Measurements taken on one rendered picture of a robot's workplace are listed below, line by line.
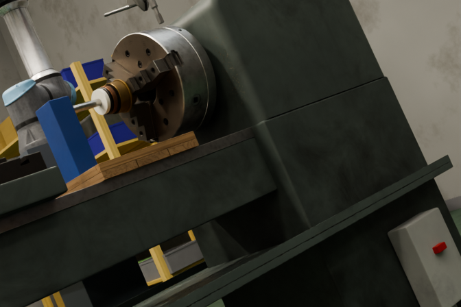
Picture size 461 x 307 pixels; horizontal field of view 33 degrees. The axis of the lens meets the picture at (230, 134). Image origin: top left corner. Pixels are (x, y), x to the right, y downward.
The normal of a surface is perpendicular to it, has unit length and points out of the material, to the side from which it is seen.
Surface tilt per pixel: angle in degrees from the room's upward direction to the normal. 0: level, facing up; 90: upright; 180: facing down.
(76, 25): 90
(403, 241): 90
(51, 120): 90
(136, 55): 90
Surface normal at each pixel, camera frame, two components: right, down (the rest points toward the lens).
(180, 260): 0.59, -0.32
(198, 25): -0.69, 0.26
